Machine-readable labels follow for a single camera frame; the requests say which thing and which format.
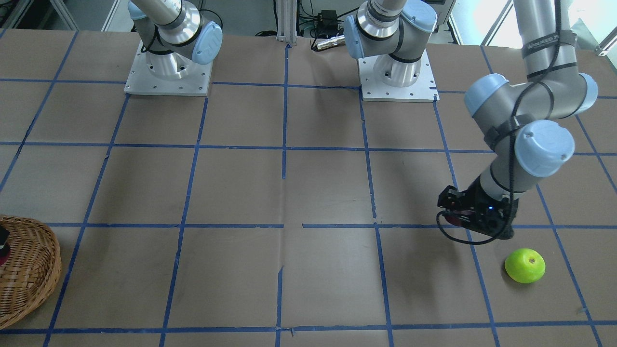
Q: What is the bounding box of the dark red apple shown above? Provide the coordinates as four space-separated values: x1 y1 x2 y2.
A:
443 210 463 227

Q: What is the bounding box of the black power adapter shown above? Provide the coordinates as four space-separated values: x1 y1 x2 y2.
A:
315 10 339 31

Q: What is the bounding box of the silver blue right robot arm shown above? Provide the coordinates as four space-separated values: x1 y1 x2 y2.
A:
1 0 222 228

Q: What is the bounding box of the silver metal cylinder connector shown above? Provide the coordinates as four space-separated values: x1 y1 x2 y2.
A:
311 35 346 52

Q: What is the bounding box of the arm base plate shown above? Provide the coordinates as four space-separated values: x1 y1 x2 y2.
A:
357 50 440 103
124 42 214 97

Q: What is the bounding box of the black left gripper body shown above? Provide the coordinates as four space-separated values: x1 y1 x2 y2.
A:
438 178 519 240

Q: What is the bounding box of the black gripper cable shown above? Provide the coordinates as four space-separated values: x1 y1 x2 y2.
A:
436 210 516 245

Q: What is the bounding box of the woven wicker basket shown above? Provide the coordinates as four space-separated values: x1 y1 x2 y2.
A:
0 215 62 329

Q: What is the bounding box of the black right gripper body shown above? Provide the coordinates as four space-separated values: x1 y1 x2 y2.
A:
0 227 10 251

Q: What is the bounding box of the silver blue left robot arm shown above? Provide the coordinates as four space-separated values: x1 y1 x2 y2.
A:
343 0 599 242

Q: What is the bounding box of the green apple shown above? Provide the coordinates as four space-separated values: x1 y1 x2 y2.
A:
504 248 546 284

